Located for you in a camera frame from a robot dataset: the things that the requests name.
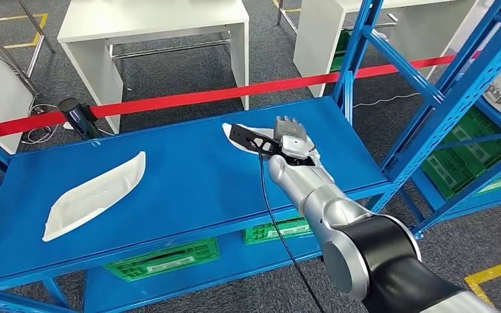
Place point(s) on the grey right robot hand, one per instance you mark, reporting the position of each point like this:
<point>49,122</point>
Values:
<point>289,127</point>

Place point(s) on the broad white shell part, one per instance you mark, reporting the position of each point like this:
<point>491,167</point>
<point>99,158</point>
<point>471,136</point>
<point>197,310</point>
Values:
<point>226,131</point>

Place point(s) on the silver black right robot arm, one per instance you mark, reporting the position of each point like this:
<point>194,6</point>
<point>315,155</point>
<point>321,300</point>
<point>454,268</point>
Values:
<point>363,242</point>

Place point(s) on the blue steel shelf rack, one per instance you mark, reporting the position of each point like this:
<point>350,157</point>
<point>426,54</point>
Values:
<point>181,185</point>
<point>471,195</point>

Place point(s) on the long narrow white shell part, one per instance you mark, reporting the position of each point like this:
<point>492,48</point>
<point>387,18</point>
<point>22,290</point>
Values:
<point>90,201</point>

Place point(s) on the red barrier belt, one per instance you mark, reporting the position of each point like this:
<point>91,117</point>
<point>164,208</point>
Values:
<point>25,124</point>
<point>211,95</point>

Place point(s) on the white table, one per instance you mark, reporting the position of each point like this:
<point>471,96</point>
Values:
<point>155,17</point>
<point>319,47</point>

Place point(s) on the green plastic crate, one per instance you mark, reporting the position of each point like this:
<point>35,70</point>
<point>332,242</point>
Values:
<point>276,231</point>
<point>445,172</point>
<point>341,52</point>
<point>475,125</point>
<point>168,261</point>

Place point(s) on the yellow floor tape strip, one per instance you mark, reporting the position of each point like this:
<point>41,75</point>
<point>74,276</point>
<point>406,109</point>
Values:
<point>276,5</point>

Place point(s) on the white power strip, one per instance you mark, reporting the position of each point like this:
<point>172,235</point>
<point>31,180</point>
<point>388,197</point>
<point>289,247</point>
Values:
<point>68,125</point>

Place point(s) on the yellow floor tape outline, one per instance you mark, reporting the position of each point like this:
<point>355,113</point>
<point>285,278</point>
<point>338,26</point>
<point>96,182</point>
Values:
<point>497,271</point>

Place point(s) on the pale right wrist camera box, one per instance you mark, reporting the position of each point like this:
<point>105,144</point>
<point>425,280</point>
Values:
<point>296,147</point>

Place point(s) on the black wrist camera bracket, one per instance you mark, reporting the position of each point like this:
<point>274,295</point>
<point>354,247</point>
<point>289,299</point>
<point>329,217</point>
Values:
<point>242,136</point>

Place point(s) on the black barrier post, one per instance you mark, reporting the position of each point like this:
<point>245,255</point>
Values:
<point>75,116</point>

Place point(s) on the chrome tube frame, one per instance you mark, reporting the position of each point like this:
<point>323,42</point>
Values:
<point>34,56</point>

